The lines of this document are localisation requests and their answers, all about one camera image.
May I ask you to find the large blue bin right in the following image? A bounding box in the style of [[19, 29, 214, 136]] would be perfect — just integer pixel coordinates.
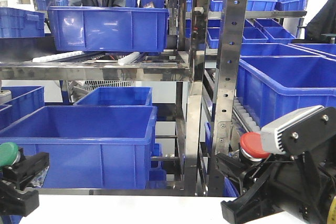
[[236, 56, 335, 127]]

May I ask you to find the blue bin far left upper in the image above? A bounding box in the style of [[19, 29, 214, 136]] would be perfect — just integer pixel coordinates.
[[1, 7, 45, 38]]

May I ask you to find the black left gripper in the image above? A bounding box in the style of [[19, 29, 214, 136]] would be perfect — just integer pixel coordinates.
[[1, 152, 50, 217]]

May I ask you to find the large blue bin lower left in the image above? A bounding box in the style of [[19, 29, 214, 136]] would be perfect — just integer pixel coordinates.
[[1, 105, 157, 189]]

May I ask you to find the blue bin behind lower left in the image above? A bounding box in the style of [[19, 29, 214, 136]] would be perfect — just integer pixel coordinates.
[[74, 87, 152, 106]]

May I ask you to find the large blue bin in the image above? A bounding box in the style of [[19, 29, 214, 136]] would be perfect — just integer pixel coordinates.
[[1, 105, 157, 189], [236, 56, 335, 127]]

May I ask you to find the blue bin upper shelf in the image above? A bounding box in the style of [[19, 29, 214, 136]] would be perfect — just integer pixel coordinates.
[[48, 6, 169, 52]]

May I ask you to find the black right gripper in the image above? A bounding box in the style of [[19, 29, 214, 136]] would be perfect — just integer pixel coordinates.
[[215, 152, 335, 223]]

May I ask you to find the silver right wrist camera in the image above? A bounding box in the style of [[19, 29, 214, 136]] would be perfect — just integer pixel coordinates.
[[259, 105, 325, 155]]

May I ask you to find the blue bin far left lower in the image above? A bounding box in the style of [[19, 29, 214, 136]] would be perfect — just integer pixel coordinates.
[[1, 86, 45, 130]]

